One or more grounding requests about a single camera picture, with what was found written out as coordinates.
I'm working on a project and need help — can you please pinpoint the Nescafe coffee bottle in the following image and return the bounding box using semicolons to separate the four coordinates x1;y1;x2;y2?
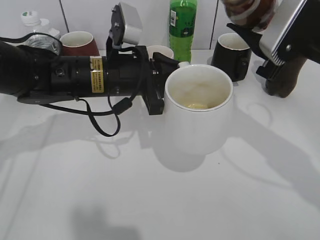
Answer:
221;0;279;32

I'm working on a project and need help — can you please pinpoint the clear water bottle green label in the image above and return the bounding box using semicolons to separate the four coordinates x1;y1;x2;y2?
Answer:
20;10;61;55

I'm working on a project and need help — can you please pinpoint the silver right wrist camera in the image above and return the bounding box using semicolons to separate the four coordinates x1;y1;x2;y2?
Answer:
259;0;307;66

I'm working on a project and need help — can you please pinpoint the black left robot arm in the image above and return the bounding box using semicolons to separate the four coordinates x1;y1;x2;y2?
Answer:
0;34;179;115

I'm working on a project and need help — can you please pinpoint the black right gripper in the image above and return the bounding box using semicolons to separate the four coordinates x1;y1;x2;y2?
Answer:
226;0;320;81

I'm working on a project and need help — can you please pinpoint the black ceramic mug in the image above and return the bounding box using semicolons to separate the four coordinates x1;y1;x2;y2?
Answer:
211;33;252;82

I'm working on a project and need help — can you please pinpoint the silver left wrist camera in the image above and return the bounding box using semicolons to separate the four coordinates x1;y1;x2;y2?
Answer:
109;1;143;47

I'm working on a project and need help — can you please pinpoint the cola bottle red label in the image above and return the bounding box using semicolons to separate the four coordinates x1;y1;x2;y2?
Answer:
265;56;307;98

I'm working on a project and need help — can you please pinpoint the yellow paper cup stack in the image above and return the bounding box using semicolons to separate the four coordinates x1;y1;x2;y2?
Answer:
146;45;174;59

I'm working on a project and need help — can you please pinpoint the green soda bottle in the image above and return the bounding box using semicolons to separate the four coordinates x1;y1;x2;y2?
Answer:
169;0;198;62

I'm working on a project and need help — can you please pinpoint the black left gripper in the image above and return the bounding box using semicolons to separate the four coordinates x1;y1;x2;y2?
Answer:
104;45;180;116

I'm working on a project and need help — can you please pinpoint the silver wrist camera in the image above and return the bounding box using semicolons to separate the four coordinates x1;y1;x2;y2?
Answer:
109;1;143;47
259;0;307;66

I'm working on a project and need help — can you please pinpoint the white ceramic mug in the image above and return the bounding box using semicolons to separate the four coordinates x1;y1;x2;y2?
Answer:
163;61;234;155

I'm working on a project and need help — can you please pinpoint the dark red ceramic mug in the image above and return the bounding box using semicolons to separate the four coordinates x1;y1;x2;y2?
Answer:
60;31;100;56

